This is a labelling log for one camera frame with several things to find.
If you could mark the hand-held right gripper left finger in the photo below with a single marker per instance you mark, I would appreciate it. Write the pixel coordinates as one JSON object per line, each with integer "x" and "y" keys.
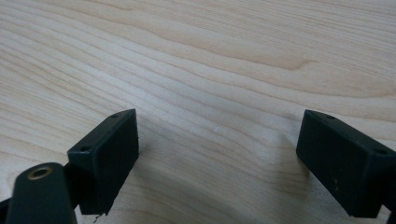
{"x": 106, "y": 161}

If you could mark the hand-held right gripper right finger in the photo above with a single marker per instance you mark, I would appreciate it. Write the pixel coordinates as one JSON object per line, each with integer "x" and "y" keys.
{"x": 342, "y": 165}

